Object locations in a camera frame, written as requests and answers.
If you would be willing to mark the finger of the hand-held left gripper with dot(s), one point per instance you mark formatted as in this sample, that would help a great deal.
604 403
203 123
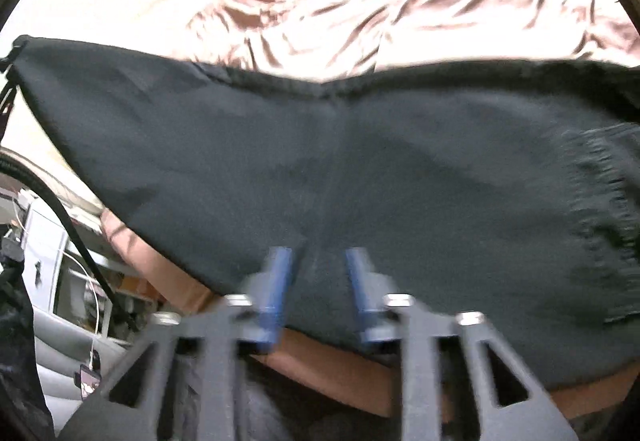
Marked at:
15 50

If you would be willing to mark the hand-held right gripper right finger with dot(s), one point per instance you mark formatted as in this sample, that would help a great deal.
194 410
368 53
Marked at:
357 291

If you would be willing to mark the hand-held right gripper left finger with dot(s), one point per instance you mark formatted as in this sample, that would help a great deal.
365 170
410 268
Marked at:
272 286

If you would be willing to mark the black pants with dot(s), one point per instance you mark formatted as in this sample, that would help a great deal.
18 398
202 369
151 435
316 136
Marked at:
400 171

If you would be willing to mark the white bedside cabinet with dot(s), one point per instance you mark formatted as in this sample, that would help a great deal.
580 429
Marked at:
45 261

